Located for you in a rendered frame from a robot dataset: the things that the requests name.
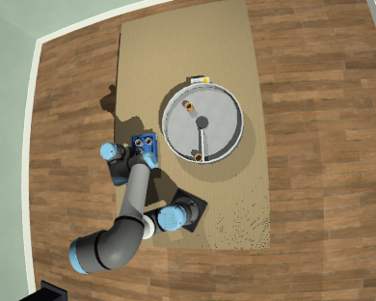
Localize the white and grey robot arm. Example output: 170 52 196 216
68 142 199 274

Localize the blue crate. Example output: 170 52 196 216
131 133 159 168

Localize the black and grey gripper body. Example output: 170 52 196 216
123 146 139 160

